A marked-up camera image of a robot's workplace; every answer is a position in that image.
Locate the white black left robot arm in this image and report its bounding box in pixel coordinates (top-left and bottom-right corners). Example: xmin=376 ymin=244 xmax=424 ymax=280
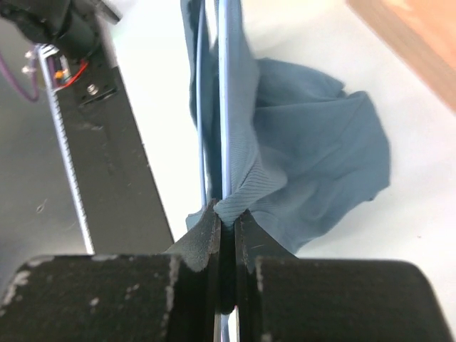
xmin=1 ymin=0 xmax=121 ymax=61

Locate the wooden clothes rack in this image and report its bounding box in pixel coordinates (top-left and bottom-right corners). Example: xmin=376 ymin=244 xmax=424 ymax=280
xmin=347 ymin=1 xmax=455 ymax=111

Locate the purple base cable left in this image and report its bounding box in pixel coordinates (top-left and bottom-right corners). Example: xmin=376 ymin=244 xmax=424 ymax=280
xmin=0 ymin=46 xmax=42 ymax=104

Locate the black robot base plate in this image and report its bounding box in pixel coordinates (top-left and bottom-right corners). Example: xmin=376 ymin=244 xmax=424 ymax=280
xmin=38 ymin=47 xmax=174 ymax=254

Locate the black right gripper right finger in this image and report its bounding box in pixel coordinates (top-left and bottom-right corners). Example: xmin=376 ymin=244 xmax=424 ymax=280
xmin=234 ymin=212 xmax=452 ymax=341

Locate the grey-blue tank top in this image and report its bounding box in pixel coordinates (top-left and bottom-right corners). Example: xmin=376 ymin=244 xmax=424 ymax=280
xmin=180 ymin=1 xmax=390 ymax=253

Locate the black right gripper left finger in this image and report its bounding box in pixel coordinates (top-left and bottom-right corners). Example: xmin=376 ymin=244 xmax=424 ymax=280
xmin=1 ymin=205 xmax=221 ymax=341

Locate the light blue wire hanger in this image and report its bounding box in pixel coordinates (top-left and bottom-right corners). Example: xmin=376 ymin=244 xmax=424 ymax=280
xmin=194 ymin=1 xmax=232 ymax=206

